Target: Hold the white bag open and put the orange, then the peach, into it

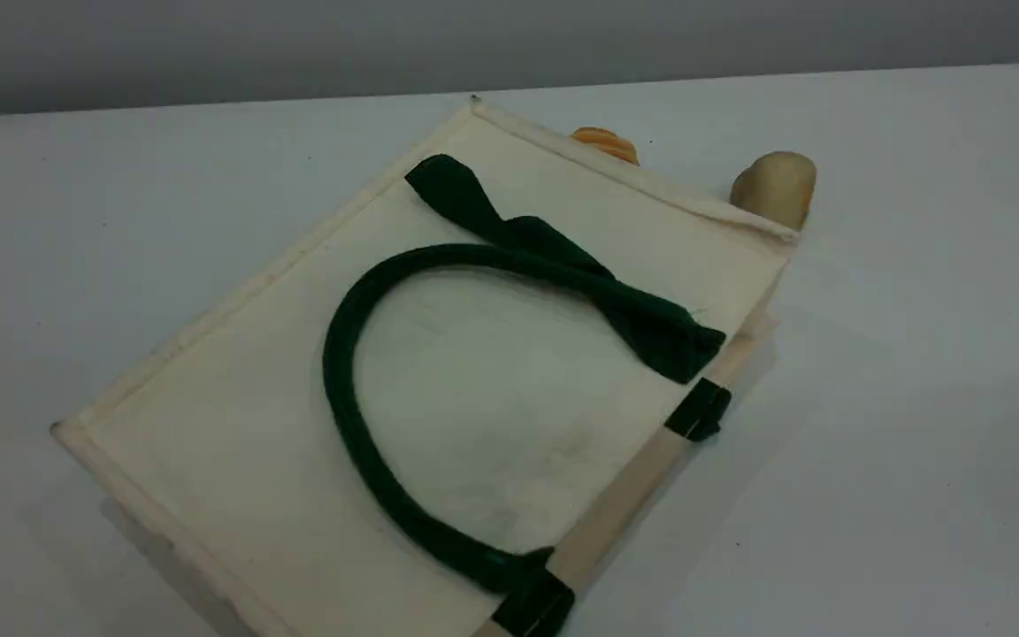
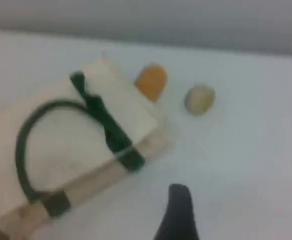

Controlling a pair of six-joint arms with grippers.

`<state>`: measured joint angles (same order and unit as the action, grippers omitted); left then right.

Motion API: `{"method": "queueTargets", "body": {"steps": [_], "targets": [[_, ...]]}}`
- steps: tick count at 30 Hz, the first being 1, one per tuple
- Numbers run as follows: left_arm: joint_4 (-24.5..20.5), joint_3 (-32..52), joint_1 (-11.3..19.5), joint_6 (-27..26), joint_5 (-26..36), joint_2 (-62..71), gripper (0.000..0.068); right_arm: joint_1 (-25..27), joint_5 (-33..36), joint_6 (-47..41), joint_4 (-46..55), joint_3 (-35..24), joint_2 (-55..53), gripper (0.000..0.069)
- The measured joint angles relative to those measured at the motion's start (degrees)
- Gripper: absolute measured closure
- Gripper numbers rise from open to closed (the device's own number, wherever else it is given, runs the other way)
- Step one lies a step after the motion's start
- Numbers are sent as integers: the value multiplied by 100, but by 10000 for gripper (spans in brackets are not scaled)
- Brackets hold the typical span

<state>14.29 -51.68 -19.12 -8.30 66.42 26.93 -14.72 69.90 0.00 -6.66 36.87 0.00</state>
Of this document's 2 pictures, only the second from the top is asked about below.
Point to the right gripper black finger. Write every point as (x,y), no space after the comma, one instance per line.
(179,217)

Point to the beige potato toy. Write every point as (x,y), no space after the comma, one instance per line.
(200,99)

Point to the ridged orange bread toy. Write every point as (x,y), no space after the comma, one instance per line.
(152,81)

